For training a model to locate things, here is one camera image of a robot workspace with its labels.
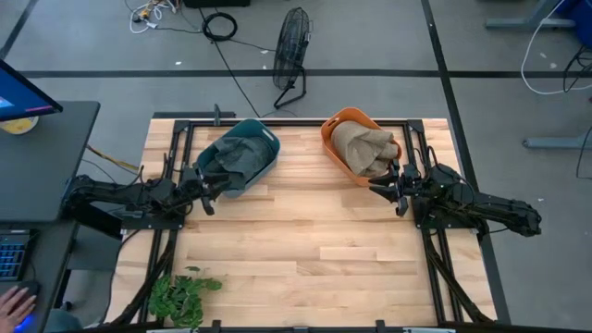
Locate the green leafy plant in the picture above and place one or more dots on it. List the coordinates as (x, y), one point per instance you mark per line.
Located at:
(178, 298)

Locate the person's hand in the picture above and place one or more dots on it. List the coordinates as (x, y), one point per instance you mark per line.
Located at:
(14, 307)

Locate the black computer mouse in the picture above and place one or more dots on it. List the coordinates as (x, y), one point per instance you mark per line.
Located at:
(33, 287)

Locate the blue object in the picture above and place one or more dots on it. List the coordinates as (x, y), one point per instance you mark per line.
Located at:
(583, 14)

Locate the black floor fan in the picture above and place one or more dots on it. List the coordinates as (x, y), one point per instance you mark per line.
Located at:
(290, 46)

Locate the grey table leg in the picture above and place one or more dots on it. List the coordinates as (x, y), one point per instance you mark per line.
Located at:
(522, 23)
(555, 143)

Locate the computer monitor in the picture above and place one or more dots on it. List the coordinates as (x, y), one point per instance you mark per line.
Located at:
(18, 97)

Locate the black keyboard desk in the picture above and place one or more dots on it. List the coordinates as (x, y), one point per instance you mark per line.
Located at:
(51, 259)

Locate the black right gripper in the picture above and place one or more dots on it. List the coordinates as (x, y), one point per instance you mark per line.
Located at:
(408, 185)

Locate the backlit keyboard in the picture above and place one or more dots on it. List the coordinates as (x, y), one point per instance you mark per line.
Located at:
(11, 259)

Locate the black box on floor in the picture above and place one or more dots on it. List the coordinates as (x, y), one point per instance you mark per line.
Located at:
(217, 3)

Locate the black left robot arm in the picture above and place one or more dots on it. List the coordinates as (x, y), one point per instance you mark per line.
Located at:
(106, 189)

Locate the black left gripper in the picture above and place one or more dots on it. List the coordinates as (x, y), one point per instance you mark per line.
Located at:
(193, 185)

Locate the teal plastic bin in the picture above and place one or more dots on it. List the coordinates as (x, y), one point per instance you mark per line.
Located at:
(240, 127)

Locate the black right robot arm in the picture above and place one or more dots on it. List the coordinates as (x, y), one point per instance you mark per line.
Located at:
(499, 208)

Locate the orange plastic bin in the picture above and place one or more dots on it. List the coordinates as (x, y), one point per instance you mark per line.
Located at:
(327, 136)

